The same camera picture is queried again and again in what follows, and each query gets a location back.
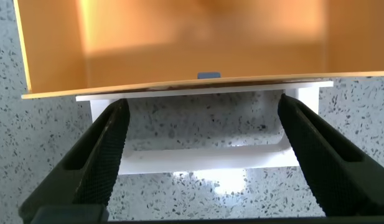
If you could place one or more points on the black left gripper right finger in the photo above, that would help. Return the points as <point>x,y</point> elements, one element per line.
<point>335,171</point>

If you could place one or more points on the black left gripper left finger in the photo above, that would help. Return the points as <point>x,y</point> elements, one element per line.
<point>86,177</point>

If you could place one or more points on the small blue plastic clip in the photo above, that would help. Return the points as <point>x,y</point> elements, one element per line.
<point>209,75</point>

